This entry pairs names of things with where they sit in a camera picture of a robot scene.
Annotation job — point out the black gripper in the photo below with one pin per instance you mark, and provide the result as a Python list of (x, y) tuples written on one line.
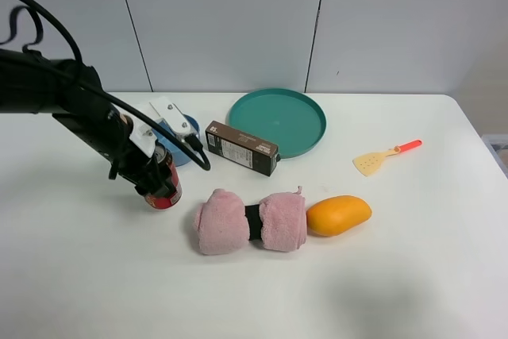
[(107, 132)]

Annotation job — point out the red drink can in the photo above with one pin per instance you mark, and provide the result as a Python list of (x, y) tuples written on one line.
[(167, 190)]

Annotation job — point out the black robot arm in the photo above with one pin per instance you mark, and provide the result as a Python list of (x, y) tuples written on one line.
[(72, 93)]

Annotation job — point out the blue bowl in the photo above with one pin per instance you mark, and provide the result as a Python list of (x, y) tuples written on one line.
[(178, 156)]

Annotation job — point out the rolled pink towel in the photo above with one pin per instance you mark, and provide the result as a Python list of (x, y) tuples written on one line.
[(224, 224)]

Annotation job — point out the brown carton box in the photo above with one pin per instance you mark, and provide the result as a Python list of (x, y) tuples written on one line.
[(242, 148)]

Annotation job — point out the teal round plate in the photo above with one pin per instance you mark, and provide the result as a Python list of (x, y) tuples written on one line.
[(292, 120)]

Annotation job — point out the yellow mango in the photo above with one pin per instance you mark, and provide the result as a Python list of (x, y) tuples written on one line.
[(336, 215)]

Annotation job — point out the grey storage box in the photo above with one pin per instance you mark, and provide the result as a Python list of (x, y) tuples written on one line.
[(497, 144)]

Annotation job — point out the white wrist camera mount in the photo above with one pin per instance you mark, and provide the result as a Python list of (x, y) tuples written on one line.
[(165, 113)]

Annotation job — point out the yellow spatula with red handle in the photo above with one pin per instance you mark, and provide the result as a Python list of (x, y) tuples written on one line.
[(370, 163)]

